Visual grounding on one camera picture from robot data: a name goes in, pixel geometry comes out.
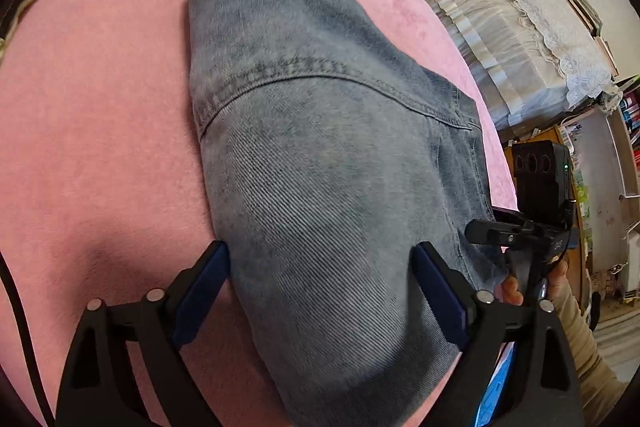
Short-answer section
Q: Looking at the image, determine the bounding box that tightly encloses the white satin lace cover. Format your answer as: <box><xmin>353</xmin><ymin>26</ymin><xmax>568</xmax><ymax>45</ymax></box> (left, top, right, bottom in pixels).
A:
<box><xmin>369</xmin><ymin>0</ymin><xmax>624</xmax><ymax>130</ymax></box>

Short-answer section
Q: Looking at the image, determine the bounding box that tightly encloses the blue plastic item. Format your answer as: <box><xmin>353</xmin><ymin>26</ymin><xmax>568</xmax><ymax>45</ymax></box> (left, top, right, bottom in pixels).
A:
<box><xmin>477</xmin><ymin>341</ymin><xmax>517</xmax><ymax>427</ymax></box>

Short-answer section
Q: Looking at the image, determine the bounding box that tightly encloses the white bookshelf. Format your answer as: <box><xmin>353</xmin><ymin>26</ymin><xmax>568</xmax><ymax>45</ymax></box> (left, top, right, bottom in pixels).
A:
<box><xmin>564</xmin><ymin>76</ymin><xmax>640</xmax><ymax>299</ymax></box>

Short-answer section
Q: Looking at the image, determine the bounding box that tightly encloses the black cable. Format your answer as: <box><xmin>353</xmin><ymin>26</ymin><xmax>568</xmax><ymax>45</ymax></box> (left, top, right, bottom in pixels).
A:
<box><xmin>0</xmin><ymin>252</ymin><xmax>54</xmax><ymax>427</ymax></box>

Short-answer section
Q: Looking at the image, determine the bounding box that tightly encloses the blue denim jacket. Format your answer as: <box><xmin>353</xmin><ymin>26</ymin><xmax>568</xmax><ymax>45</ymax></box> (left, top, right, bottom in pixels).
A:
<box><xmin>187</xmin><ymin>0</ymin><xmax>516</xmax><ymax>427</ymax></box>

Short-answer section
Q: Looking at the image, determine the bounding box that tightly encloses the pink blanket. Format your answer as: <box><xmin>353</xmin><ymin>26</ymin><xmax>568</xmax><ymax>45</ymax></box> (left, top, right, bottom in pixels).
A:
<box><xmin>0</xmin><ymin>0</ymin><xmax>521</xmax><ymax>427</ymax></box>

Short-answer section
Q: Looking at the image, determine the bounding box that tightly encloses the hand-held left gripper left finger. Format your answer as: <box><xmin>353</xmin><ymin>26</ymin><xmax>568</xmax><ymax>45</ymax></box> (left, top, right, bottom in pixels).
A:
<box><xmin>54</xmin><ymin>240</ymin><xmax>231</xmax><ymax>427</ymax></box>

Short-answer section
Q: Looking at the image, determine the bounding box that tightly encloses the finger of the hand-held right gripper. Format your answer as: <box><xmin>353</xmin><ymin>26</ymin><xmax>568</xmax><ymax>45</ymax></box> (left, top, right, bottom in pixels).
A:
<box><xmin>465</xmin><ymin>219</ymin><xmax>507</xmax><ymax>249</ymax></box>

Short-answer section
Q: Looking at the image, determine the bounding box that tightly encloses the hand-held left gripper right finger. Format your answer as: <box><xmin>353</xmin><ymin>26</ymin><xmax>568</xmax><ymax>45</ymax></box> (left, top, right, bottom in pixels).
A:
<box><xmin>412</xmin><ymin>241</ymin><xmax>586</xmax><ymax>427</ymax></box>

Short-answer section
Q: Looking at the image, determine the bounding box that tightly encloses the person's right hand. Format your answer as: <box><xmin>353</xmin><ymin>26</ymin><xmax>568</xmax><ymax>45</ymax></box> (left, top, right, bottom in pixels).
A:
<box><xmin>500</xmin><ymin>259</ymin><xmax>569</xmax><ymax>306</ymax></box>

